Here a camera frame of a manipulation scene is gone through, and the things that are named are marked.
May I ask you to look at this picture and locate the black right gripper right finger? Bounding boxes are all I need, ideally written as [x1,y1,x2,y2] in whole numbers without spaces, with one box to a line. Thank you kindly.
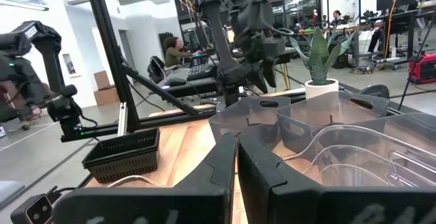
[237,135,436,224]

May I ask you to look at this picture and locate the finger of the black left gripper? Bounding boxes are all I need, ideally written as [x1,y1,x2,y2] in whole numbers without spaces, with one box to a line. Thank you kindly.
[262,60,278,89]
[245,67,269,95]

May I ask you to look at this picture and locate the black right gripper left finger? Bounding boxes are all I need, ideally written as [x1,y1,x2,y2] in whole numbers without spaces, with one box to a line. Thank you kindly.
[52,132,238,224]

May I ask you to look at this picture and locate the clear plastic basket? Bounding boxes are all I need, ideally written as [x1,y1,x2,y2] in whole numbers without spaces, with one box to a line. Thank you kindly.
[281,125,436,188]
[312,163,436,188]
[301,144,436,188]
[106,174,165,189]

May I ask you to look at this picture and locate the gray plastic basket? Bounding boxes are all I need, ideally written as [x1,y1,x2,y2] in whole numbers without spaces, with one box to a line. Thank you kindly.
[356,112,436,160]
[208,95,292,150]
[276,91,390,154]

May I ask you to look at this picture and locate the snake plant in white pot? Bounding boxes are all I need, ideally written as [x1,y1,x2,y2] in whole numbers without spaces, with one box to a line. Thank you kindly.
[289,25,356,99]

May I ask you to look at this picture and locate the black keyboard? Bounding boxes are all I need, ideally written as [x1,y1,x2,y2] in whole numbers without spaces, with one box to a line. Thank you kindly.
[186,54,219,81]

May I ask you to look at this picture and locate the black mesh basket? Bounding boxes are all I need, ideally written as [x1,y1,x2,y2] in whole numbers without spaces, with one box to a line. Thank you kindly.
[81,127,161,166]
[82,148,161,185]

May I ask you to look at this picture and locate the person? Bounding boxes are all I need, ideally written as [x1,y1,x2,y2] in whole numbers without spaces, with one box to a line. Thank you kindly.
[0,80,47,123]
[330,10,344,27]
[162,35,202,69]

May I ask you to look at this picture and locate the black office chair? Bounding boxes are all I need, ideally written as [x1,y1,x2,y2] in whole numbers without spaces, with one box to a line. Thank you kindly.
[146,55,178,84]

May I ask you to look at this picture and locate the gray rounded chair back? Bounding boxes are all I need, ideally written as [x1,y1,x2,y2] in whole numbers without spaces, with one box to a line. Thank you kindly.
[358,83,390,99]

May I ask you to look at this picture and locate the cardboard box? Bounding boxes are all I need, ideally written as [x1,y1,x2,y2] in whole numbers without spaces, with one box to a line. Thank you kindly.
[93,86,121,107]
[93,69,112,91]

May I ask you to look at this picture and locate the black stand pole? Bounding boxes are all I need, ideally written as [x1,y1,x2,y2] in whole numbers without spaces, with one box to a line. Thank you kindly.
[397,14,436,112]

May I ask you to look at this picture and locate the red power unit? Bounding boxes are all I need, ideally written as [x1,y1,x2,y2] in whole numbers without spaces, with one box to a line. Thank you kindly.
[407,53,436,85]

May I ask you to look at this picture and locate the fire extinguisher cabinet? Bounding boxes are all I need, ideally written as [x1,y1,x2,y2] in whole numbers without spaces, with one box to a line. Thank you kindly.
[61,52,78,78]

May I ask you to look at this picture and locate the ceiling light strip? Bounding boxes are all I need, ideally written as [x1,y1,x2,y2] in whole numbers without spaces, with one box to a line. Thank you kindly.
[0,0,50,12]

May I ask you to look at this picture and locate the black diagonal frame brace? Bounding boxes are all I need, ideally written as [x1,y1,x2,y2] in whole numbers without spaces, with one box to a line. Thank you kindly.
[121,63,200,116]

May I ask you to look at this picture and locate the silver aluminium bracket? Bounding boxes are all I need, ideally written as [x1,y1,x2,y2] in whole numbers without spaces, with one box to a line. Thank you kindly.
[116,101,129,137]

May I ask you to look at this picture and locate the orange cable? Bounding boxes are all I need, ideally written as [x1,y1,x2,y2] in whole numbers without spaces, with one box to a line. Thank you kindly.
[383,0,399,61]

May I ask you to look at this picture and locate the black frame post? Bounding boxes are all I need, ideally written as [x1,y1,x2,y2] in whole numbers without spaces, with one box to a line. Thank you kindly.
[82,0,141,133]

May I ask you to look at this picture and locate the black depth camera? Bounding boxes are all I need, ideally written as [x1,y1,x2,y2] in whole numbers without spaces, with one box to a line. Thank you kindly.
[10,185,78,224]

